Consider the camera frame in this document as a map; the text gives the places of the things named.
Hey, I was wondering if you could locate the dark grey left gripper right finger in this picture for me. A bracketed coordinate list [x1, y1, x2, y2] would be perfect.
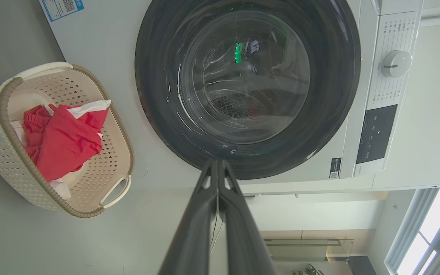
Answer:
[218, 159, 278, 275]

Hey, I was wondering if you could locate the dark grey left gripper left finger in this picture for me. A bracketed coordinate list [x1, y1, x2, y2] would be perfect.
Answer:
[158, 158, 219, 275]

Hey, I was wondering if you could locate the black-rimmed glass washer door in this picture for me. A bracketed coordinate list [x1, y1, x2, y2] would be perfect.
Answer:
[134, 0, 362, 180]

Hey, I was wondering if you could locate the red and white garment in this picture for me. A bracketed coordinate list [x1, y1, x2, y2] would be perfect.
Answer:
[12, 99, 112, 199]

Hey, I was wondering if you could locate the perforated steel washer drum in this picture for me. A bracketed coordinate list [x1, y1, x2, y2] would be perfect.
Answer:
[205, 76, 281, 123]

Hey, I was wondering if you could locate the black washing machine control panel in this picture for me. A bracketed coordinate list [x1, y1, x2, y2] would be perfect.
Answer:
[356, 104, 398, 164]

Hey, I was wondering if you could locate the white front-load washing machine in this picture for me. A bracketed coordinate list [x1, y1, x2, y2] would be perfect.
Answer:
[39, 0, 425, 195]

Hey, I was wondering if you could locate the green potted plant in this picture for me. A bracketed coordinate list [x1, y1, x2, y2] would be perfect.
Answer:
[292, 264, 325, 275]

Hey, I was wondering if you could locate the dark cabinet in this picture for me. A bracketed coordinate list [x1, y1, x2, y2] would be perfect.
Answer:
[348, 256, 377, 275]

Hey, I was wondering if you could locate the white round control knob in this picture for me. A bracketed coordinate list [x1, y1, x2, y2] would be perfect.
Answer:
[381, 50, 413, 79]

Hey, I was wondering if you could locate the blue energy label sticker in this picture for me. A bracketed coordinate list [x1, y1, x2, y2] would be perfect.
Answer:
[39, 0, 85, 22]

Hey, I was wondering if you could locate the window with white frame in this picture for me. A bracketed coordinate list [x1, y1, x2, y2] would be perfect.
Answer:
[384, 186, 440, 275]

